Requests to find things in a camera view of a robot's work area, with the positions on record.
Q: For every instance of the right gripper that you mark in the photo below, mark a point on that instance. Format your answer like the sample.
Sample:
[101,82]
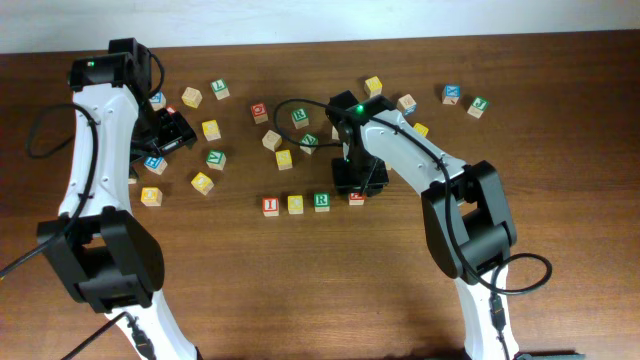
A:
[345,184]

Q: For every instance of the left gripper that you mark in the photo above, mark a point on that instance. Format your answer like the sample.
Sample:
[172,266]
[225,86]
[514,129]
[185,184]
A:
[178,133]

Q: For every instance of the red letter A block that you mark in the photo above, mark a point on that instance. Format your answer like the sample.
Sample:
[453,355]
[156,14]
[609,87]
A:
[356,199]

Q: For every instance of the green letter R block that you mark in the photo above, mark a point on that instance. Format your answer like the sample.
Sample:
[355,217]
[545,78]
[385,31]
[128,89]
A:
[321,202]

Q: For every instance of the yellow letter C block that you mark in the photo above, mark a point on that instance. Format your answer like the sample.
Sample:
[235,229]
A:
[295,204]

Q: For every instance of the red letter I block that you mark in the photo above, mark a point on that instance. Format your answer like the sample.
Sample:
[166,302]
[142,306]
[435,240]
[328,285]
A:
[270,206]

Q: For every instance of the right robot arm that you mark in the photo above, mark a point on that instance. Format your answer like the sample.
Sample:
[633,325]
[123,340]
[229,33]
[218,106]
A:
[468,223]

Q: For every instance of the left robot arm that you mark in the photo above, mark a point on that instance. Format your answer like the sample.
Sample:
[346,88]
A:
[103,256]

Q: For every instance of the blue letter S block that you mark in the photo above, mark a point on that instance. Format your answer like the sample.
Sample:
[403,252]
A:
[158,101]

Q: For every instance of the blue H block tilted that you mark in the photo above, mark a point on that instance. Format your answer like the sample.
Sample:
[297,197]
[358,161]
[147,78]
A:
[157,165]

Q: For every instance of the yellow block upper left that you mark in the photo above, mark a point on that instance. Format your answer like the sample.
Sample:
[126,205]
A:
[211,130]

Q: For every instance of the white picture block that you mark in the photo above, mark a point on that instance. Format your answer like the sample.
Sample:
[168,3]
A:
[335,134]

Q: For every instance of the green letter V block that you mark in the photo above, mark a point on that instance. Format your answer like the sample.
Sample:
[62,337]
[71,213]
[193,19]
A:
[216,160]

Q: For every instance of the yellow tilted block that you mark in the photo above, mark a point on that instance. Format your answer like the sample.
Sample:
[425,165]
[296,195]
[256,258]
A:
[202,183]

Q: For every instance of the blue H block left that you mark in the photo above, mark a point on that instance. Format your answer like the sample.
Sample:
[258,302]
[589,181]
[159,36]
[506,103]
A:
[133,176]

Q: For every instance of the green letter L block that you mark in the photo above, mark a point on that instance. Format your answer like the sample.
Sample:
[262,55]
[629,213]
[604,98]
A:
[220,89]

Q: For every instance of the green letter Z block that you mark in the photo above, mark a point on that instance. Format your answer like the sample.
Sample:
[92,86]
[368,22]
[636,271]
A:
[308,143]

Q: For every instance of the yellow block bottom left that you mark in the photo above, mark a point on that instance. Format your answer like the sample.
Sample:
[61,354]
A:
[151,196]

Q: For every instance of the yellow block right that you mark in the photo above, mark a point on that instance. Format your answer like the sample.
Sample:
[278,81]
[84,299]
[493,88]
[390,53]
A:
[421,129]

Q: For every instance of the wooden block blue D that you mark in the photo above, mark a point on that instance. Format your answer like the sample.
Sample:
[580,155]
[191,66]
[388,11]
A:
[406,105]

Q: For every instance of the yellow letter S block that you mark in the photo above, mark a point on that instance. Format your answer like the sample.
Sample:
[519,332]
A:
[284,160]

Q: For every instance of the green R block upper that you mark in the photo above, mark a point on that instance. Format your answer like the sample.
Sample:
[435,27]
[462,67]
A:
[300,118]

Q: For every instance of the yellow block top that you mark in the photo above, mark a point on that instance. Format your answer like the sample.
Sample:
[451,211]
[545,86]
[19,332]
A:
[373,86]

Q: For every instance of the red letter Q block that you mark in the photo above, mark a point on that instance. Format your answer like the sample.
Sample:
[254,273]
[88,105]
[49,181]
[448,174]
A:
[259,113]

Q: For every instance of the plain tilted wooden block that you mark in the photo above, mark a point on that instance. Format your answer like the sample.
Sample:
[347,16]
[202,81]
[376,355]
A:
[272,140]

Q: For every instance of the blue letter X block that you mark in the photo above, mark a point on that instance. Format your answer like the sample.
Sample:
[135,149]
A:
[451,94]

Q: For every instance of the green letter J block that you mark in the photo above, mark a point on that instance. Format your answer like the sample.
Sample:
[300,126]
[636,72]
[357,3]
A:
[478,106]

